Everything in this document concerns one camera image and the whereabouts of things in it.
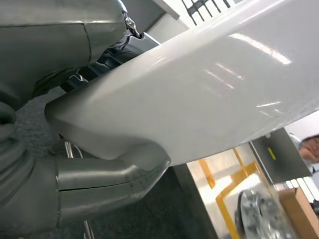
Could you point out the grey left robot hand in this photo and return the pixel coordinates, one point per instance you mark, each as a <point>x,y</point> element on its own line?
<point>50,49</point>

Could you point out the steel workbench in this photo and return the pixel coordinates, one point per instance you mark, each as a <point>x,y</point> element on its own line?
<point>214,184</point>

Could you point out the brown cardboard box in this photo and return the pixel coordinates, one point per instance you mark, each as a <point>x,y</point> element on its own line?
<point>298,211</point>

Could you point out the silver wheel hubcap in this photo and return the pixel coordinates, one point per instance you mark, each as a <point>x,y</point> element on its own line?
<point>261,214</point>

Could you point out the person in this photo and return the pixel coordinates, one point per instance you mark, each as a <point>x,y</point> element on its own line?
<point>308,150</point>

